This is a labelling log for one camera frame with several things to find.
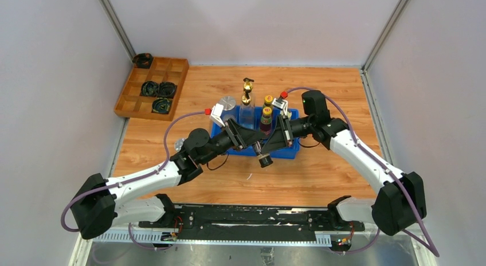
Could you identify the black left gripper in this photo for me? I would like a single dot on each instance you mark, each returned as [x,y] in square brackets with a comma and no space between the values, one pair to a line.
[242,137]

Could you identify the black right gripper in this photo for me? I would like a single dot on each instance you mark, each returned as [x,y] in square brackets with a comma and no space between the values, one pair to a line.
[281,137]

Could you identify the clear glass oil bottle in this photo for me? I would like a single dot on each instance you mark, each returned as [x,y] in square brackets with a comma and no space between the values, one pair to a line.
[246,112]

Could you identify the small black pepper shaker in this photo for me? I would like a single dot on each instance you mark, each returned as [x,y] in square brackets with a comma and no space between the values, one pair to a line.
[264,159]

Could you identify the green label sauce bottle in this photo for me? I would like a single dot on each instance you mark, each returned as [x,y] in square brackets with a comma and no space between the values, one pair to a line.
[265,124]

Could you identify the jar with silver lid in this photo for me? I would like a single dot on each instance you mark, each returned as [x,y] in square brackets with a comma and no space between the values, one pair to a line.
[229,108]

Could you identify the red label sauce bottle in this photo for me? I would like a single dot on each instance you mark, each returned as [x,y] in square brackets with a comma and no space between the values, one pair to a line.
[268,100]

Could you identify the white bead jar blue label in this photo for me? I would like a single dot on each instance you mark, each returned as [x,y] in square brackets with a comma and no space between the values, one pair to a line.
[179,144]

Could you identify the glass bottle with brown sauce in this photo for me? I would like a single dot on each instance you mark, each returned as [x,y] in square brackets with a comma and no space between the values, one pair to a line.
[248,87]

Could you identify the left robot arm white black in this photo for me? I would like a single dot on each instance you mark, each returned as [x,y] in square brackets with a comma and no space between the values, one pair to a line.
[101,203]

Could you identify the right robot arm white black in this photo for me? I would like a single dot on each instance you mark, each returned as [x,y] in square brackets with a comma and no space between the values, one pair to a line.
[400,200]

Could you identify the dark coiled roll lower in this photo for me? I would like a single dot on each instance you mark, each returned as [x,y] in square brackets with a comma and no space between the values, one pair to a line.
[162,105]

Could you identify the dark coiled roll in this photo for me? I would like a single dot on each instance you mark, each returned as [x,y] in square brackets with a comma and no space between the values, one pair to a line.
[162,105]
[149,89]
[167,90]

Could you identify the dark coiled roll upper right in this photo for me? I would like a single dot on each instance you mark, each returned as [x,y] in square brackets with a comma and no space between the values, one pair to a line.
[167,90]

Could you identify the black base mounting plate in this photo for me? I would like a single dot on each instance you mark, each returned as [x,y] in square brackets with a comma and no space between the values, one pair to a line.
[245,223]

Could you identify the dark coiled roll upper left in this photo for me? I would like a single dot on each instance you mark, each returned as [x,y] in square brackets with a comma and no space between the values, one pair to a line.
[149,89]

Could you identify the wooden compartment tray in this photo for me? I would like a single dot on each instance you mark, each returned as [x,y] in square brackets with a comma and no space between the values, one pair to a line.
[131,104]

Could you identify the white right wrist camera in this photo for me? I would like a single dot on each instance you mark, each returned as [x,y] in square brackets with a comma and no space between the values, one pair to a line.
[281,103]

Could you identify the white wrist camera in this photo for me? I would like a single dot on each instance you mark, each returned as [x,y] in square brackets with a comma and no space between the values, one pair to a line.
[215,113]
[281,103]

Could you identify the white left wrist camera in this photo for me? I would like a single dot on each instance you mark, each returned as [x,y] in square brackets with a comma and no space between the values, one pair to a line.
[215,113]

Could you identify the aluminium frame rail front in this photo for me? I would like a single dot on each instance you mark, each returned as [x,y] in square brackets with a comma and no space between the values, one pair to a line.
[130,245]

